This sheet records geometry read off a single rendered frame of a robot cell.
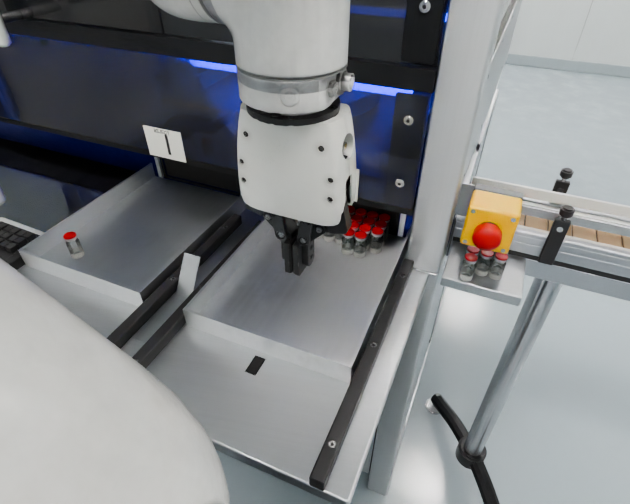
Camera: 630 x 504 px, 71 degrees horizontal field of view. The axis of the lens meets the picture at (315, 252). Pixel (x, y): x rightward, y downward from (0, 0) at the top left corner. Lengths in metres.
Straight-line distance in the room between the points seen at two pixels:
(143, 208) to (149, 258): 0.17
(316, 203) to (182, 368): 0.36
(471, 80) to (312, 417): 0.46
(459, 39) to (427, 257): 0.34
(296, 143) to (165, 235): 0.56
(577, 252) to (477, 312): 1.19
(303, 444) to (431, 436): 1.08
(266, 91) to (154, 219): 0.64
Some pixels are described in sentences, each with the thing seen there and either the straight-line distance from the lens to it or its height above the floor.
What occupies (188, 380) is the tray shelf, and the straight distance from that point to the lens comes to 0.64.
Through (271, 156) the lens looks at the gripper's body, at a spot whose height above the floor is 1.22.
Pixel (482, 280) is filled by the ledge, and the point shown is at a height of 0.88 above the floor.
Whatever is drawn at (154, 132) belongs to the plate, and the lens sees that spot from 0.90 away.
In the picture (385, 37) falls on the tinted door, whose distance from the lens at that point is 0.64.
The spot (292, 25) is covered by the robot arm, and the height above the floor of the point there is 1.32.
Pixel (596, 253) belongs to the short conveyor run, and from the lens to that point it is 0.87.
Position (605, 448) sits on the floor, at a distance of 1.81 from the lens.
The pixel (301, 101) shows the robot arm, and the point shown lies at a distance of 0.33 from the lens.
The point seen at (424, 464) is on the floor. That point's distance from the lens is 1.57.
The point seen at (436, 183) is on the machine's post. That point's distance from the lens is 0.69.
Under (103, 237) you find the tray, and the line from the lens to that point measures 0.92.
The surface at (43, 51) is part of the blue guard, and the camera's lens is 1.03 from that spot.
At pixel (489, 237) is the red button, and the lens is 0.68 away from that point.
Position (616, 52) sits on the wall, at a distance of 5.39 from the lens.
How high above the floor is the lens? 1.39
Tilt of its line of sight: 39 degrees down
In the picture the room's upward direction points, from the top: straight up
